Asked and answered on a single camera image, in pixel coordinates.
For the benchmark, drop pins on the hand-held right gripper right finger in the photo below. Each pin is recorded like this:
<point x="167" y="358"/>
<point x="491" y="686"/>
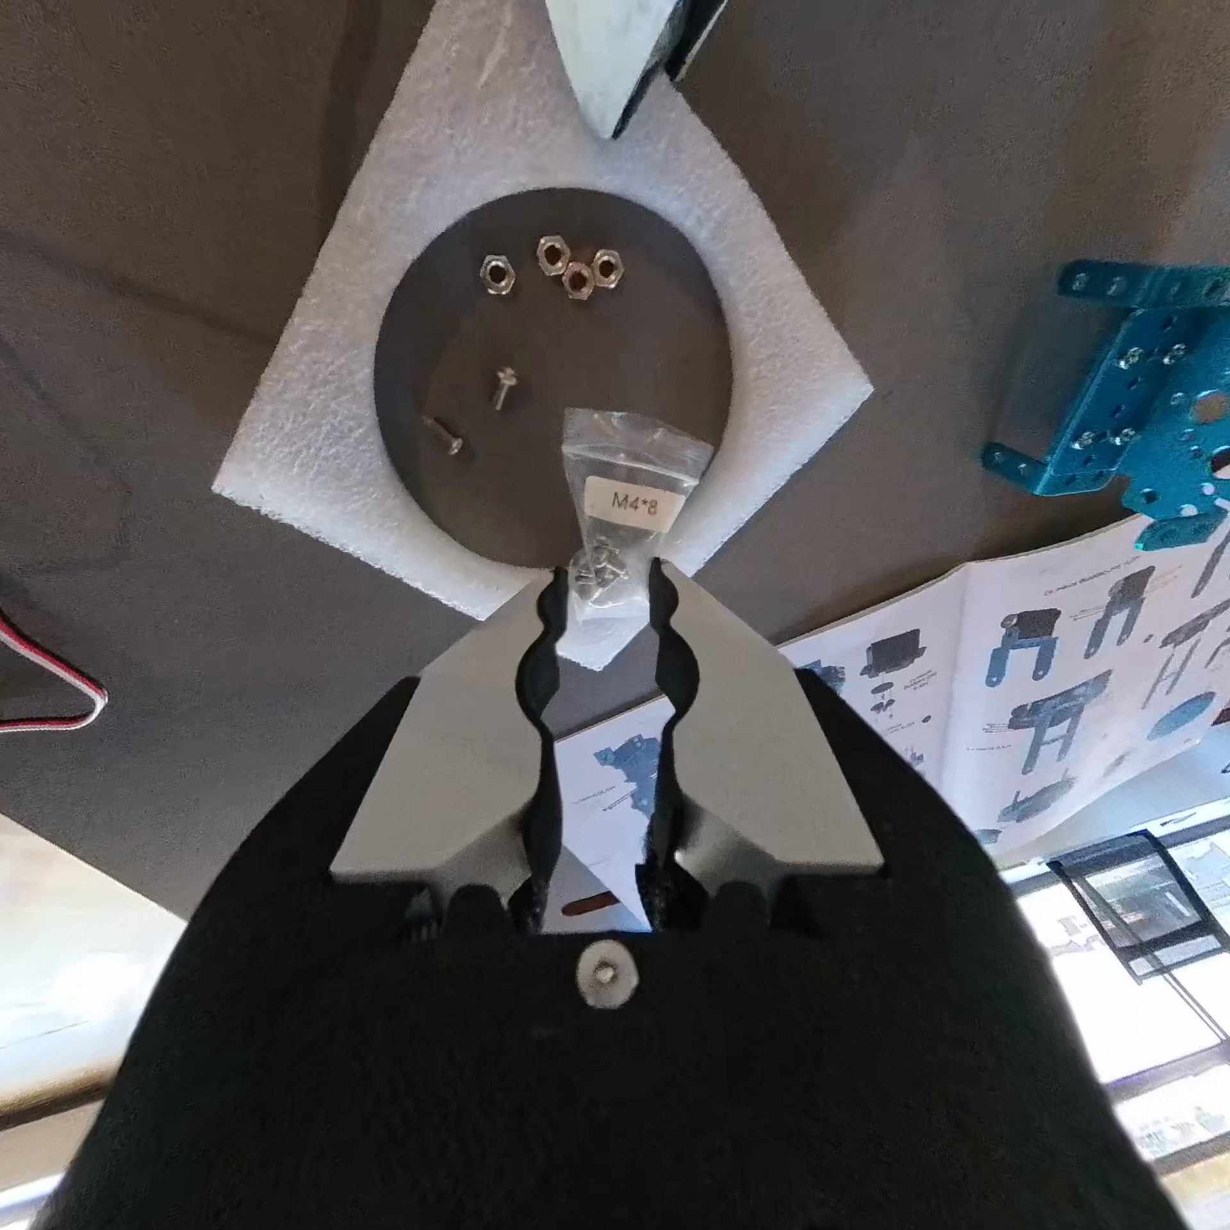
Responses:
<point x="769" y="770"/>

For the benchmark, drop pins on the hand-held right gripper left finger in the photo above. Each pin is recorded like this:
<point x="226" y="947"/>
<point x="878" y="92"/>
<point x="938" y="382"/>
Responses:
<point x="452" y="770"/>

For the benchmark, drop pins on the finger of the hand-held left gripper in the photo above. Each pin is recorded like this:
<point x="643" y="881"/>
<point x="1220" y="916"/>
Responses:
<point x="698" y="29"/>
<point x="605" y="49"/>

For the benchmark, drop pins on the clear bag of short screws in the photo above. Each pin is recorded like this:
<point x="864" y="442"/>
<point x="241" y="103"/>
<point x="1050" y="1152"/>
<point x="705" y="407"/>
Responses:
<point x="624" y="500"/>

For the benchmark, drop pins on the blue metal bracket assembly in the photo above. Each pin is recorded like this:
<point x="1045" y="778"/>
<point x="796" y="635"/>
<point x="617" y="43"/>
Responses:
<point x="1134" y="404"/>

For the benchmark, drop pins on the dark desk with wooden edge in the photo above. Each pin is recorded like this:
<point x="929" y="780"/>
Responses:
<point x="144" y="385"/>

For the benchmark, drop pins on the silver hex nut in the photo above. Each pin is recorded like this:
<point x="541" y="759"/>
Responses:
<point x="551" y="253"/>
<point x="498" y="275"/>
<point x="608" y="267"/>
<point x="577" y="279"/>

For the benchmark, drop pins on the open instruction booklet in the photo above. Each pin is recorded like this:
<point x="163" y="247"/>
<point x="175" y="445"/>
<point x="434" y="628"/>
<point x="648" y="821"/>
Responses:
<point x="1058" y="654"/>

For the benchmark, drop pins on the short silver screw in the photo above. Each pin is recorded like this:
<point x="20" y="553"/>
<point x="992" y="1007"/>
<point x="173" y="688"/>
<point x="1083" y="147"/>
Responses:
<point x="504" y="388"/>
<point x="444" y="437"/>

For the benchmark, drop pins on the black mesh-back chair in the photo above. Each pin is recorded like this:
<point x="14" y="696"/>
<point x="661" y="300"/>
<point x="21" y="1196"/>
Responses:
<point x="1134" y="904"/>

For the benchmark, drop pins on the white foam square with hole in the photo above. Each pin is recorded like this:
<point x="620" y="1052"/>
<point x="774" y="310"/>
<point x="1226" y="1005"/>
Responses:
<point x="308" y="404"/>

